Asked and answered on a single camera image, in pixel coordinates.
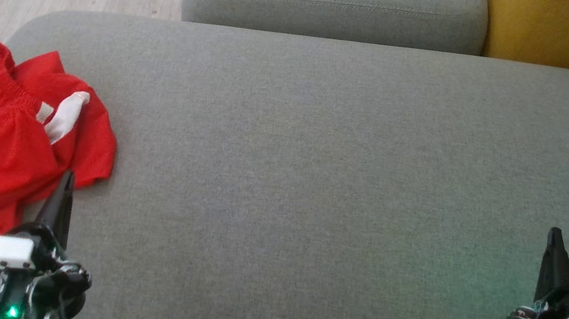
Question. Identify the grey sofa seat cushion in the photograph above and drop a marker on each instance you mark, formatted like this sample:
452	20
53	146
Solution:
325	189

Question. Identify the grey sofa back cushion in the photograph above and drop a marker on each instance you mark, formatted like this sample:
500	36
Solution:
334	0

